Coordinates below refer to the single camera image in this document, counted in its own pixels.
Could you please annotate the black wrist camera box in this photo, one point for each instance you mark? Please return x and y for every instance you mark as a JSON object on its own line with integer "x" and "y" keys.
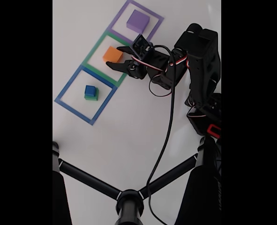
{"x": 140, "y": 47}

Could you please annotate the green block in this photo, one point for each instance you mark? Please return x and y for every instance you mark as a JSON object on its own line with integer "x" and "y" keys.
{"x": 92, "y": 98}

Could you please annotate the purple tape square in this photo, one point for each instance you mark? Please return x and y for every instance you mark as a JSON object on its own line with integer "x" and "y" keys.
{"x": 119, "y": 35}

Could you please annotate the purple block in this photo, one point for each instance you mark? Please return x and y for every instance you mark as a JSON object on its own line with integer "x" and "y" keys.
{"x": 138, "y": 21}

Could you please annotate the red clamp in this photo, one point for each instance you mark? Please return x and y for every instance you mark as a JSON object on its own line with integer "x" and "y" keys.
{"x": 214, "y": 131}

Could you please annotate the black camera tripod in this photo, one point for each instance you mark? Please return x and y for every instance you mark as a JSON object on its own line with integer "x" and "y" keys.
{"x": 129, "y": 206}

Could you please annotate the orange block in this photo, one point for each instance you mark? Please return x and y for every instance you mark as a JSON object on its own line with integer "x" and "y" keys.
{"x": 112, "y": 55}

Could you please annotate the green tape square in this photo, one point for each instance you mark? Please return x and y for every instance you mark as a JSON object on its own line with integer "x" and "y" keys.
{"x": 91, "y": 52}

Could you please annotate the small blue cube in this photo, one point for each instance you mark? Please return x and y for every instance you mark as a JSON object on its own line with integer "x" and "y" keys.
{"x": 90, "y": 90}

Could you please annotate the blue tape square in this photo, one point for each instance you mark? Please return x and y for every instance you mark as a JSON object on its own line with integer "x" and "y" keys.
{"x": 75, "y": 110}

